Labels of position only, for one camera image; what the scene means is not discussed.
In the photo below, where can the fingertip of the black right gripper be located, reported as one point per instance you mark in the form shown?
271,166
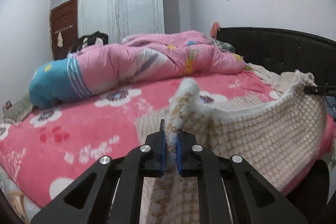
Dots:
320,90

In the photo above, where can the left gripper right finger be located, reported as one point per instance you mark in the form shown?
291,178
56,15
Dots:
231,190

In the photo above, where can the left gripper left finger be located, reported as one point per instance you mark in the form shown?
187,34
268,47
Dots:
110,190

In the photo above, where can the beige white checked sweater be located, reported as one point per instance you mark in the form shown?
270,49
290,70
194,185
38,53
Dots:
280,134

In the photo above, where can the white fluffy blanket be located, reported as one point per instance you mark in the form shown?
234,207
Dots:
280,83

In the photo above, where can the black bed headboard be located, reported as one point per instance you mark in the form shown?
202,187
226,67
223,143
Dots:
280,50

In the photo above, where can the patterned mattress side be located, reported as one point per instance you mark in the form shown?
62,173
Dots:
21,204

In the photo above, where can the pink floral bed sheet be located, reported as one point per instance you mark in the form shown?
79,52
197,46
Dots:
49,149

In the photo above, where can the grey cloth at bedside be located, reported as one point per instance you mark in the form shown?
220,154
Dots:
19,111

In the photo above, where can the orange cloth on headboard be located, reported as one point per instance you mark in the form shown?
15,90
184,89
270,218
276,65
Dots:
214,30

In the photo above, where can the pink and blue quilt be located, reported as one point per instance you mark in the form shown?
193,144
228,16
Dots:
139,58

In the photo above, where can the black bag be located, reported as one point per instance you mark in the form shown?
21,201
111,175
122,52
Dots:
89,40

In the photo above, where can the brown wooden door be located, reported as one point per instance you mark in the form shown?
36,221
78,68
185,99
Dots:
63,28

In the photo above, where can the white wardrobe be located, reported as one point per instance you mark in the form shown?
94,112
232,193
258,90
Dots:
120,18

